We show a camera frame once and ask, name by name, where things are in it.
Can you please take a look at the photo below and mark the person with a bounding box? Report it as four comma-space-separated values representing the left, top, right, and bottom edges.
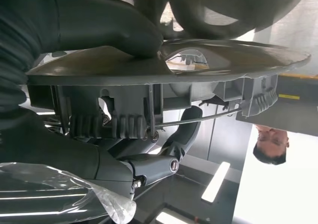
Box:
252, 124, 290, 166

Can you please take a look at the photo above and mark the yellow tape on workbench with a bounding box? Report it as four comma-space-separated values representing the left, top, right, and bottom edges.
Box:
280, 72, 318, 80

